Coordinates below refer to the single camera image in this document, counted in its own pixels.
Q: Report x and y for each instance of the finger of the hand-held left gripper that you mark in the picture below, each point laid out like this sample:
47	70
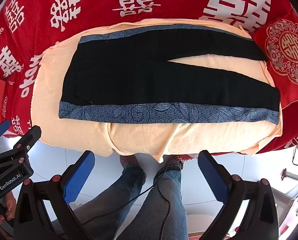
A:
0	130
24	145

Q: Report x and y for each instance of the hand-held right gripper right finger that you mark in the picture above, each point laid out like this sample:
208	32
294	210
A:
212	177

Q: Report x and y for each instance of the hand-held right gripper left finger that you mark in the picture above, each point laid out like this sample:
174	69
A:
80	173

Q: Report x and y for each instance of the black pants with blue trim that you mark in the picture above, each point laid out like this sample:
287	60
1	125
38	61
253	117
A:
139	80

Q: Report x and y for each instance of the person's left hand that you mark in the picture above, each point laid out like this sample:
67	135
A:
9	208

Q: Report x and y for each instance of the person's right shoe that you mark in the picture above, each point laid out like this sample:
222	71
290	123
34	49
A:
174	162

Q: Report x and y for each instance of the person's shoe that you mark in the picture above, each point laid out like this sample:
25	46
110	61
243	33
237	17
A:
174	162
129	163

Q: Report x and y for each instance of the peach blanket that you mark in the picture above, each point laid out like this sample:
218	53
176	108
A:
188	137

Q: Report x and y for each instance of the person's left leg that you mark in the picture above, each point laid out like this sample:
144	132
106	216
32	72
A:
119	200

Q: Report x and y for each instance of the person's leg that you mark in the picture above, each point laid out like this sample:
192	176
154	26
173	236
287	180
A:
164	220
119	200

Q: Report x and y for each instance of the person's left shoe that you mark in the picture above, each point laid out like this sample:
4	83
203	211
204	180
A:
129	163

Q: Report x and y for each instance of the person's legs in jeans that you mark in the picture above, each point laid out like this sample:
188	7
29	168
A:
169	204

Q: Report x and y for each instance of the person's right leg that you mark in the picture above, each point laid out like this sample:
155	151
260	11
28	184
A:
164	220

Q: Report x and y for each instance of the white furniture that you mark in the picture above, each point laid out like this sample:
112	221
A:
293	187

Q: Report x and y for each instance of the red ornamented pillow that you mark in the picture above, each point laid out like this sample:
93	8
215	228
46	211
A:
288	92

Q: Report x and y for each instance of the red printed blanket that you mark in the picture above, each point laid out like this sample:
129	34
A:
183	0

